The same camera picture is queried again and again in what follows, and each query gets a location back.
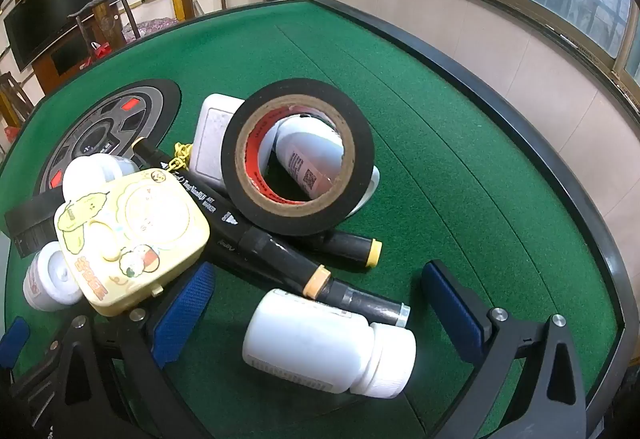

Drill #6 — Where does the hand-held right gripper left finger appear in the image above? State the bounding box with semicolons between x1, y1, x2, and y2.
50;263;217;439

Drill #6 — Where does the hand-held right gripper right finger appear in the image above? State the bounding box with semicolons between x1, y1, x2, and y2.
421;260;588;439

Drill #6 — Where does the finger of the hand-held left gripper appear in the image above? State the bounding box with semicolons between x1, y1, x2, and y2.
4;194;67;256
0;316;63;420

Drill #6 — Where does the small white jar red label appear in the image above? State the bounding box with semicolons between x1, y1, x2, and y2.
22;241;83;312

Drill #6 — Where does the black marker grey end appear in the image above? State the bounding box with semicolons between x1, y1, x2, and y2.
325;280;412;327

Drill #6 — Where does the yellow cartoon case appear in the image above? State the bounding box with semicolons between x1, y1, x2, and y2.
52;168;211;318

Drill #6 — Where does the black marker orange end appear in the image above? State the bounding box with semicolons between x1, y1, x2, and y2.
131;136;333;297

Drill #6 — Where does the black marker yellow end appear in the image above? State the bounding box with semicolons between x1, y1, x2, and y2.
305;229;383;269

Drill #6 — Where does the large white pill bottle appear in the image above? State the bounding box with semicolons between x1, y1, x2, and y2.
242;288;417;400

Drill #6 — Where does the yellow chain clasp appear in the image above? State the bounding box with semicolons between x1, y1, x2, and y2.
167;141;195;176

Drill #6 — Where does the white switch plate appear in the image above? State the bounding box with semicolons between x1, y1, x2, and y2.
189;93;248;192

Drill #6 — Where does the black tape roll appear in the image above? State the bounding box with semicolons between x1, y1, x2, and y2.
221;78;376;237

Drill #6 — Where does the white bottle with printed label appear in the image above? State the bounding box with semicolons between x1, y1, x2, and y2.
274;116;346;200

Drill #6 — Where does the round table control panel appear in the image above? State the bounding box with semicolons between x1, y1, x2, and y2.
37;79;182;200

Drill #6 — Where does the dark wooden chair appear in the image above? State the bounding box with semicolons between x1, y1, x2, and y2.
0;71;36;130

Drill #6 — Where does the wooden television cabinet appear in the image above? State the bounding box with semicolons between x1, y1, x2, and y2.
32;26;126;92

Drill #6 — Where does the floral cloth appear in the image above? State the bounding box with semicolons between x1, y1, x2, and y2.
135;18;176;40

